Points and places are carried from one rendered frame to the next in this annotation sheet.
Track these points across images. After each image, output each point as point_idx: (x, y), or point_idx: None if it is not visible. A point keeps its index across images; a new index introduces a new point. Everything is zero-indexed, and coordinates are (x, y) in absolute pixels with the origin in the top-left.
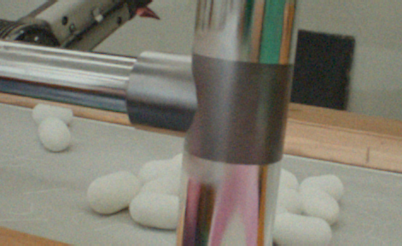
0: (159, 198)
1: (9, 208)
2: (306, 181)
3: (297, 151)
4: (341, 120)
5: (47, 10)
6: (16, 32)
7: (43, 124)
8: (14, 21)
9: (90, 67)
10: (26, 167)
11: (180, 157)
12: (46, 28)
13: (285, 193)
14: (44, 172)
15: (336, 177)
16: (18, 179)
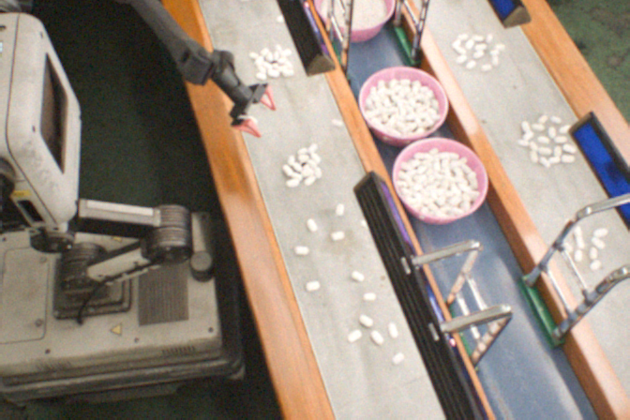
0: (289, 63)
1: (303, 83)
2: (257, 55)
3: None
4: None
5: (144, 213)
6: (177, 205)
7: (270, 104)
8: (166, 217)
9: (336, 20)
10: (284, 98)
11: (264, 75)
12: (157, 206)
13: (270, 52)
14: (283, 95)
15: (250, 52)
16: (291, 94)
